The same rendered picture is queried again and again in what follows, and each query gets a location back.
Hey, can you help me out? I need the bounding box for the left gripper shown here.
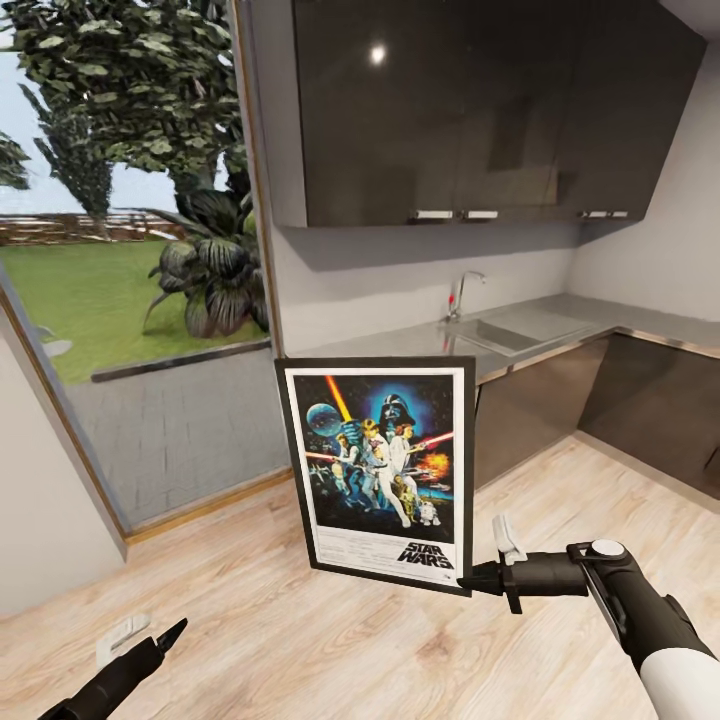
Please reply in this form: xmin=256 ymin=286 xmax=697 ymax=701
xmin=88 ymin=618 xmax=188 ymax=720

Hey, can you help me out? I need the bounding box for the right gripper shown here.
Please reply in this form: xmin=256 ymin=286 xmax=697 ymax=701
xmin=457 ymin=551 xmax=561 ymax=613

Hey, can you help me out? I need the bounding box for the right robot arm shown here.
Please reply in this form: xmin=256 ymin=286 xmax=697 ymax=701
xmin=457 ymin=513 xmax=720 ymax=720

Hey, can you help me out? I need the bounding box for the poster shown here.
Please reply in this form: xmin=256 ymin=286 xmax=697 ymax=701
xmin=274 ymin=355 xmax=476 ymax=598

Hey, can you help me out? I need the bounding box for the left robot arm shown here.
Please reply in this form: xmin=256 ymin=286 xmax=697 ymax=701
xmin=38 ymin=613 xmax=188 ymax=720

